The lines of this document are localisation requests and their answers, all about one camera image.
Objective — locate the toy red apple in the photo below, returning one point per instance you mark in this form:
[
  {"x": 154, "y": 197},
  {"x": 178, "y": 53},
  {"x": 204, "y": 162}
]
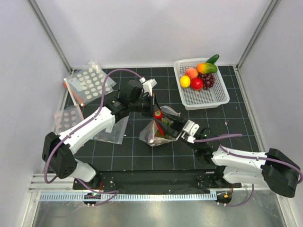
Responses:
[{"x": 196, "y": 83}]

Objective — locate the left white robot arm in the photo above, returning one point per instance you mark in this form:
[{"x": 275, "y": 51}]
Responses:
[{"x": 59, "y": 150}]

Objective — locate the slotted white cable duct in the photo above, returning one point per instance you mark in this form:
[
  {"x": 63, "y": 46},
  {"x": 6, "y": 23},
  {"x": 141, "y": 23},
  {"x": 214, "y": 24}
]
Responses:
[{"x": 90, "y": 197}]

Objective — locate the white-dotted zip bag stack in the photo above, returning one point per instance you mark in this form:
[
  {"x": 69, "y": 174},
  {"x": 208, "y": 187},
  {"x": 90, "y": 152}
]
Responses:
[{"x": 89, "y": 83}]

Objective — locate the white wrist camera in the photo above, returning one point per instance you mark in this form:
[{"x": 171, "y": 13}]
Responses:
[
  {"x": 148, "y": 85},
  {"x": 189, "y": 130}
]

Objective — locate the clear white-dotted zip bag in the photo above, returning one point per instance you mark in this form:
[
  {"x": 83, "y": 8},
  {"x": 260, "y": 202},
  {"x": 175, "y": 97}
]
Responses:
[{"x": 153, "y": 134}]

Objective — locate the toy pineapple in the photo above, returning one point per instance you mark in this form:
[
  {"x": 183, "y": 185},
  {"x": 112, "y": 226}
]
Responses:
[{"x": 166, "y": 135}]

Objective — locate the black grid mat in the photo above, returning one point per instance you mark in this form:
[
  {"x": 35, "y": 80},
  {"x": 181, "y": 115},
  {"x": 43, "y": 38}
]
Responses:
[{"x": 134, "y": 154}]

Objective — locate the toy green cucumber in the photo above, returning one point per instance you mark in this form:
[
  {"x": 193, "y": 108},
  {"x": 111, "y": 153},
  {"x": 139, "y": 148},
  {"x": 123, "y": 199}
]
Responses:
[{"x": 213, "y": 59}]

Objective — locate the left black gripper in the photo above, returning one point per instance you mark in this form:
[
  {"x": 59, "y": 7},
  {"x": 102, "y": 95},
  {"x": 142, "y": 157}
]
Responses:
[{"x": 153, "y": 101}]

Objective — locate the toy yellow lemon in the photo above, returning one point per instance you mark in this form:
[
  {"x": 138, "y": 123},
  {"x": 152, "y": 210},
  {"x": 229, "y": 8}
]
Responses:
[{"x": 185, "y": 81}]

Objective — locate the white plastic basket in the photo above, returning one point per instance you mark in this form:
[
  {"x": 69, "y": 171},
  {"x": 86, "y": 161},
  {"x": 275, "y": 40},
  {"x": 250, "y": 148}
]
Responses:
[{"x": 205, "y": 98}]

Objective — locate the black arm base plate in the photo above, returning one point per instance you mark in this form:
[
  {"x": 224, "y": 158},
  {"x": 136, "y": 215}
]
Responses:
[{"x": 160, "y": 181}]

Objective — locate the orange-zipper zip bag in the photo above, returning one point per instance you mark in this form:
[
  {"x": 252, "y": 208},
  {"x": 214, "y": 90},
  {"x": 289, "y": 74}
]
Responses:
[{"x": 66, "y": 84}]

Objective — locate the pink-dotted zip bag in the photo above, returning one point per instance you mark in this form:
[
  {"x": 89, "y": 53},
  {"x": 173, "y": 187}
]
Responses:
[{"x": 67, "y": 118}]

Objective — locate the clear blue-zipper zip bag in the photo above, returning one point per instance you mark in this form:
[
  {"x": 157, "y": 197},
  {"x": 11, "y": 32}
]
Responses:
[{"x": 113, "y": 134}]

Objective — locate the toy red chili pepper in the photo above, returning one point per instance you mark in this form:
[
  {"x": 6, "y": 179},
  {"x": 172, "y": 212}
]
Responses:
[{"x": 158, "y": 118}]

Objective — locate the toy peach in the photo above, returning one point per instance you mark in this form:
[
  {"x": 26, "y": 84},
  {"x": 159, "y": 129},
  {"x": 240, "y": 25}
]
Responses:
[{"x": 191, "y": 73}]

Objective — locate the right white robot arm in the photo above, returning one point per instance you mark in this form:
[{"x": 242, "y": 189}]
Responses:
[{"x": 272, "y": 168}]

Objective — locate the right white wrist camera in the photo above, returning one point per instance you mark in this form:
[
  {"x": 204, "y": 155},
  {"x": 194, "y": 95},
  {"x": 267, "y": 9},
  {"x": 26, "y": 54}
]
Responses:
[{"x": 189, "y": 130}]

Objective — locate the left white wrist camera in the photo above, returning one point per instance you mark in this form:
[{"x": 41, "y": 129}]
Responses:
[{"x": 148, "y": 85}]

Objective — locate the toy purple grapes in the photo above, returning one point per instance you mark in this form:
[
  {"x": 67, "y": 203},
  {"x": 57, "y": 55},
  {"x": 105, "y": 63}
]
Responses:
[{"x": 208, "y": 80}]

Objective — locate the toy mango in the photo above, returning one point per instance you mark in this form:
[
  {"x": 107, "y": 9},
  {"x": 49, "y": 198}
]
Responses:
[{"x": 206, "y": 68}]

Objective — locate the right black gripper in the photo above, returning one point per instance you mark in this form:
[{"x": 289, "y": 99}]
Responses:
[{"x": 176, "y": 128}]

